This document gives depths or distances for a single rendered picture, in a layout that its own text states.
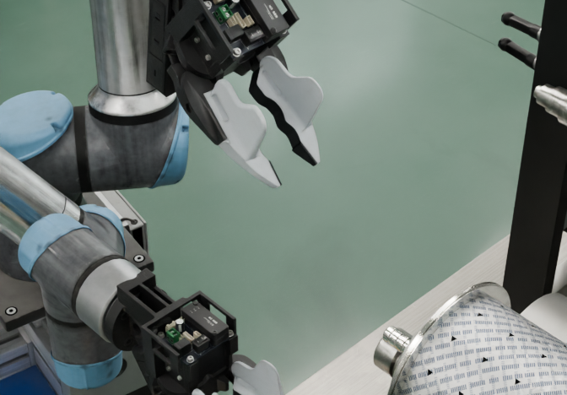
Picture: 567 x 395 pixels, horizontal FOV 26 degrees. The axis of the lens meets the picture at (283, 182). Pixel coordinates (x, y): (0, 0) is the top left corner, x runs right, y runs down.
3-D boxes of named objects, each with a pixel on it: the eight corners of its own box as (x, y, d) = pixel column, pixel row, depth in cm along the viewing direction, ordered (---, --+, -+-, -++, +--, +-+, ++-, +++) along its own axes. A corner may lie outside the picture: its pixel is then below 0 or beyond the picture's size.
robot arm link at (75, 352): (127, 321, 142) (120, 250, 135) (124, 395, 133) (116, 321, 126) (58, 325, 141) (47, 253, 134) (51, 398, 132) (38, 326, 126)
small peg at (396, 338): (385, 326, 96) (379, 341, 97) (411, 344, 95) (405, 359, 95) (395, 323, 98) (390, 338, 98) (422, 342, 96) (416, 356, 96)
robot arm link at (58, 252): (78, 255, 134) (70, 193, 129) (140, 305, 128) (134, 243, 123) (17, 289, 130) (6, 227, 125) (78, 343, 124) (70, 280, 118)
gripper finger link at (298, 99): (342, 145, 94) (267, 51, 94) (307, 170, 99) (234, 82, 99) (367, 124, 96) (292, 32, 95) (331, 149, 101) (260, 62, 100)
